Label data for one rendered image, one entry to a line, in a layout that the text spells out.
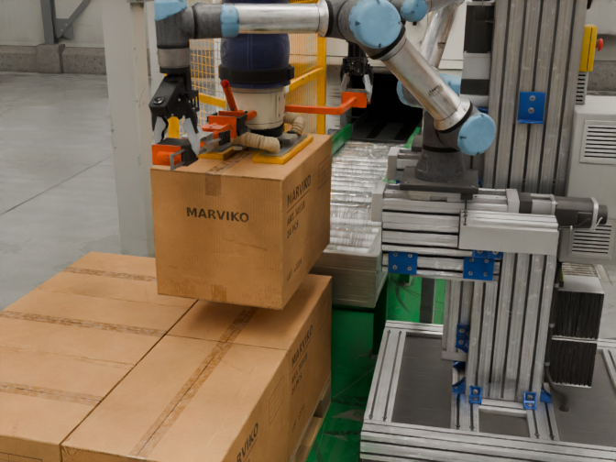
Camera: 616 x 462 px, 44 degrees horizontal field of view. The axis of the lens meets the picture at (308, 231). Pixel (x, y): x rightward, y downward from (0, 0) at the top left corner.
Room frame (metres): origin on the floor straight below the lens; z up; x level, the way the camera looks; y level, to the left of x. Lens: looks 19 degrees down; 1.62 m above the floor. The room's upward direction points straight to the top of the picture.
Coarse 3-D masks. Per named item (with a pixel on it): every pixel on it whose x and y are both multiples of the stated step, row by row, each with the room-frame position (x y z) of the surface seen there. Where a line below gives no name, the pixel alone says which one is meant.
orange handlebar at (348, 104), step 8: (352, 96) 2.56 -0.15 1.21; (288, 104) 2.39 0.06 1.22; (296, 104) 2.39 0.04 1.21; (344, 104) 2.40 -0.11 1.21; (352, 104) 2.49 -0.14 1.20; (248, 112) 2.26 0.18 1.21; (256, 112) 2.29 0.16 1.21; (296, 112) 2.38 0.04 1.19; (304, 112) 2.37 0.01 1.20; (312, 112) 2.36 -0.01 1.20; (320, 112) 2.36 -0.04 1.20; (328, 112) 2.35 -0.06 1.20; (336, 112) 2.34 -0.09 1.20; (344, 112) 2.37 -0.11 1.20; (248, 120) 2.23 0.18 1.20; (208, 128) 2.01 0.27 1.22; (216, 128) 2.00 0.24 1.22; (224, 128) 2.04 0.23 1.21; (216, 136) 1.97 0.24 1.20; (200, 144) 1.87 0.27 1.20; (160, 152) 1.75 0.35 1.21; (168, 152) 1.75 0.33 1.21; (168, 160) 1.74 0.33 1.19
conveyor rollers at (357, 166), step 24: (360, 144) 4.81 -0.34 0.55; (384, 144) 4.84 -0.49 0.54; (336, 168) 4.19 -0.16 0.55; (360, 168) 4.24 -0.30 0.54; (384, 168) 4.21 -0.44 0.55; (336, 192) 3.72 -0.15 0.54; (360, 192) 3.70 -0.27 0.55; (336, 216) 3.35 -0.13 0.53; (360, 216) 3.33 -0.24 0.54; (336, 240) 2.99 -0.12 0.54; (360, 240) 2.98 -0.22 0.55
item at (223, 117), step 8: (216, 112) 2.18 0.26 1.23; (224, 112) 2.17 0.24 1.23; (232, 112) 2.17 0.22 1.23; (240, 112) 2.16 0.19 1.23; (208, 120) 2.11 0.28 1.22; (216, 120) 2.10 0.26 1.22; (224, 120) 2.09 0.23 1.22; (232, 120) 2.09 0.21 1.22; (240, 120) 2.10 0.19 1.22; (232, 128) 2.09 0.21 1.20; (240, 128) 2.11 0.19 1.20; (232, 136) 2.09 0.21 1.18
